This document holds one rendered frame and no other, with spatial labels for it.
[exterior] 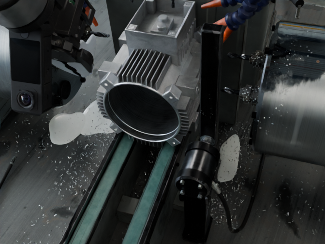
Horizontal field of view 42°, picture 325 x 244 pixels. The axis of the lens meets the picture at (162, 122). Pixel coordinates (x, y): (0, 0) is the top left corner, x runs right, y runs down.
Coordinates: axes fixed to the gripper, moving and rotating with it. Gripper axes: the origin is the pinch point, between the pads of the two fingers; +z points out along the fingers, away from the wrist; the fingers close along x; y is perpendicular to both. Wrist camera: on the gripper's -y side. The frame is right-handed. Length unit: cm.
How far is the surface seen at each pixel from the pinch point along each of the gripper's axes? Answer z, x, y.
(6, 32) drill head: 7.2, 21.3, 7.3
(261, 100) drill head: 8.6, -27.6, 3.4
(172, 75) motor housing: 13.4, -10.7, 6.5
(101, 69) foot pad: 13.0, 3.1, 5.1
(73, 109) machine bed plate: 42.6, 21.3, 1.3
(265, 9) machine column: 29.2, -23.5, 29.7
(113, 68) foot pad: 13.5, 1.0, 5.9
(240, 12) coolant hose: -1.7, -22.4, 13.1
